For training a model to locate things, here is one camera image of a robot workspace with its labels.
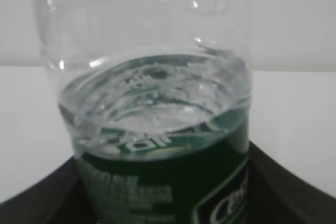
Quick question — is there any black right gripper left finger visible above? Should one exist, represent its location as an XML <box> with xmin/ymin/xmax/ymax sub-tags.
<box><xmin>1</xmin><ymin>158</ymin><xmax>97</xmax><ymax>223</ymax></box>

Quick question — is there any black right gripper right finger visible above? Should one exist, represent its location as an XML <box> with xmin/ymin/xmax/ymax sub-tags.
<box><xmin>247</xmin><ymin>143</ymin><xmax>335</xmax><ymax>224</ymax></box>

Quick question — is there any clear green-label water bottle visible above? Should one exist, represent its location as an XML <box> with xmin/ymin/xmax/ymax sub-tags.
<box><xmin>34</xmin><ymin>0</ymin><xmax>251</xmax><ymax>223</ymax></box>

